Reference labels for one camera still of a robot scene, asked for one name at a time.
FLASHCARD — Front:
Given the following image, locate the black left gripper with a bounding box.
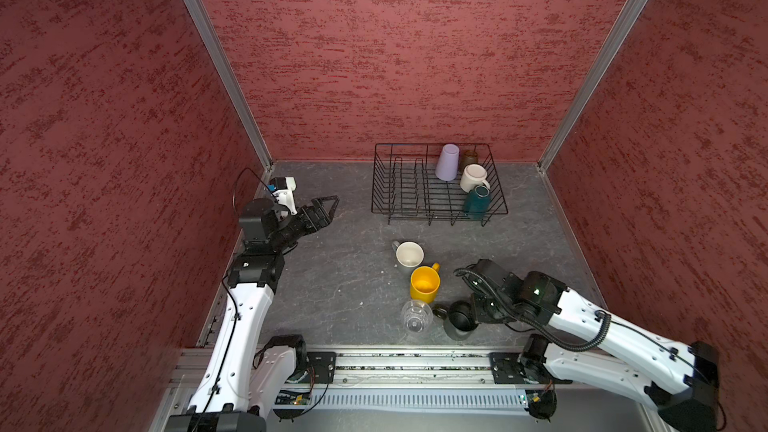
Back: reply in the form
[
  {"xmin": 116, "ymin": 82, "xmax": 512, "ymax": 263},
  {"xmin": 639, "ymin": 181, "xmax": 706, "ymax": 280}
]
[{"xmin": 271, "ymin": 196, "xmax": 339, "ymax": 250}]

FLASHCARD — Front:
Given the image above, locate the black mug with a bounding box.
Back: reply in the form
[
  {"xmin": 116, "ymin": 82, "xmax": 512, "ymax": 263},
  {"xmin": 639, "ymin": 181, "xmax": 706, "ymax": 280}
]
[{"xmin": 432, "ymin": 300, "xmax": 478, "ymax": 341}]

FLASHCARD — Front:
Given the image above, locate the dark green white-inside mug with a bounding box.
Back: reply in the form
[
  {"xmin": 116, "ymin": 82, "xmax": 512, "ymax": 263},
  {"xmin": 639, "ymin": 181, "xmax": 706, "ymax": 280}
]
[{"xmin": 463, "ymin": 184, "xmax": 491, "ymax": 221}]

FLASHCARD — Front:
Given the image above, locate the white mug red inside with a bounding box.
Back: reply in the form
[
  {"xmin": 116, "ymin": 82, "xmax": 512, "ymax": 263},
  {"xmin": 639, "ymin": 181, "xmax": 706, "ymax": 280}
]
[{"xmin": 460, "ymin": 164, "xmax": 490, "ymax": 193}]

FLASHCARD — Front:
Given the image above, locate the lilac plastic cup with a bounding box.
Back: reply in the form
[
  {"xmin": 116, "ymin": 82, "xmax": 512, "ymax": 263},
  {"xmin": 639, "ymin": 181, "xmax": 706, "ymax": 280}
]
[{"xmin": 435, "ymin": 143, "xmax": 460, "ymax": 182}]

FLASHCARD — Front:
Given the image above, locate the brown gold textured cup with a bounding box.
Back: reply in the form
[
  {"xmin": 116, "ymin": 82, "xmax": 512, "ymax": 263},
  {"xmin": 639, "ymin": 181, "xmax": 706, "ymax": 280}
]
[{"xmin": 458, "ymin": 150, "xmax": 478, "ymax": 173}]

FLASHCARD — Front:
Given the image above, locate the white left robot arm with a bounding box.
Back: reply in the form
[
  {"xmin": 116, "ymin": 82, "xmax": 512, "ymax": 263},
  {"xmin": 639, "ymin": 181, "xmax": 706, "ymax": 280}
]
[{"xmin": 165, "ymin": 195, "xmax": 339, "ymax": 431}]

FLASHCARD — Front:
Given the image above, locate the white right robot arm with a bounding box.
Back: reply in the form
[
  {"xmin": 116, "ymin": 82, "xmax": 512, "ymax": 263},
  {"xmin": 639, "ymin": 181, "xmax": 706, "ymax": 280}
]
[{"xmin": 455, "ymin": 259, "xmax": 727, "ymax": 431}]

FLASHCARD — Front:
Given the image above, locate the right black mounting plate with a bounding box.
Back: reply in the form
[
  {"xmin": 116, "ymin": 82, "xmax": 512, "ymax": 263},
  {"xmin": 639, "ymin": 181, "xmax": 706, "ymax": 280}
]
[{"xmin": 488, "ymin": 352, "xmax": 571, "ymax": 385}]

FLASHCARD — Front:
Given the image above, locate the black mounting plate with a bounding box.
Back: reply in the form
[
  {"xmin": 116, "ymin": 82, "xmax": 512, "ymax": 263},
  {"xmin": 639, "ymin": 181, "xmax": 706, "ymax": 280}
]
[
  {"xmin": 488, "ymin": 352, "xmax": 571, "ymax": 385},
  {"xmin": 301, "ymin": 351, "xmax": 337, "ymax": 385}
]

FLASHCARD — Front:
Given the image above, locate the yellow mug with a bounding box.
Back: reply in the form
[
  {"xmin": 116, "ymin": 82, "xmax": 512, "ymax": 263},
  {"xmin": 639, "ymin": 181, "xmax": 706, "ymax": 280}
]
[{"xmin": 410, "ymin": 263, "xmax": 441, "ymax": 304}]

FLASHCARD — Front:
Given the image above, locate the clear glass cup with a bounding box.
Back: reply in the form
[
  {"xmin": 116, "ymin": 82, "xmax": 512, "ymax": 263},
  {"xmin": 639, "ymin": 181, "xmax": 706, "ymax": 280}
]
[{"xmin": 401, "ymin": 300, "xmax": 433, "ymax": 334}]

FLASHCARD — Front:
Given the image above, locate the small cream mug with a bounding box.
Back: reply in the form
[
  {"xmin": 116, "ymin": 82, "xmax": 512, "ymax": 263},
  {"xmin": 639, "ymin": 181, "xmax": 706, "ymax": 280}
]
[{"xmin": 391, "ymin": 241, "xmax": 425, "ymax": 271}]

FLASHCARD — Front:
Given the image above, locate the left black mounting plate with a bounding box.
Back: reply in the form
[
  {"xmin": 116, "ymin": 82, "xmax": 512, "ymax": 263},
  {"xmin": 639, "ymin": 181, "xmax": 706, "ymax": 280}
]
[{"xmin": 301, "ymin": 351, "xmax": 337, "ymax": 385}]

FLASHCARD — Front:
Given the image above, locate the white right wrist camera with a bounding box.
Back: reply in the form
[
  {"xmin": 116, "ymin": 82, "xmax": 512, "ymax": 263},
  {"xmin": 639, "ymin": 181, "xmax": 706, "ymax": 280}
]
[{"xmin": 473, "ymin": 259, "xmax": 509, "ymax": 289}]

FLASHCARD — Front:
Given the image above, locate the black wire dish rack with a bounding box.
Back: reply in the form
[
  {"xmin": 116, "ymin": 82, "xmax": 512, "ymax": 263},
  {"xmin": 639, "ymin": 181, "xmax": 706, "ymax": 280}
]
[{"xmin": 371, "ymin": 143, "xmax": 509, "ymax": 226}]

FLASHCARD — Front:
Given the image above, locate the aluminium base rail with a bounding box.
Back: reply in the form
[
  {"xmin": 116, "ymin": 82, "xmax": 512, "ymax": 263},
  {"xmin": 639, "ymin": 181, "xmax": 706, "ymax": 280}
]
[{"xmin": 167, "ymin": 347, "xmax": 601, "ymax": 412}]

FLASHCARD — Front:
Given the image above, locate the left aluminium corner post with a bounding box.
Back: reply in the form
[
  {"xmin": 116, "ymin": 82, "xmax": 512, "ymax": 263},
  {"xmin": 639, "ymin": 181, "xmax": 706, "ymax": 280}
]
[{"xmin": 183, "ymin": 0, "xmax": 274, "ymax": 173}]

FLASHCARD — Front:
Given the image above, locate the aluminium corner post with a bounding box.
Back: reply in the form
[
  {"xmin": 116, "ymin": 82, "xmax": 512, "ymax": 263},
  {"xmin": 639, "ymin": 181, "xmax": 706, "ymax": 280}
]
[
  {"xmin": 183, "ymin": 0, "xmax": 274, "ymax": 173},
  {"xmin": 537, "ymin": 0, "xmax": 649, "ymax": 176}
]

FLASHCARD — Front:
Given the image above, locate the right aluminium corner post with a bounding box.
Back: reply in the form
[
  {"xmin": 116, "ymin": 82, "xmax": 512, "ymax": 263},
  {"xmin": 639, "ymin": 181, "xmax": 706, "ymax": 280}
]
[{"xmin": 537, "ymin": 0, "xmax": 649, "ymax": 176}]

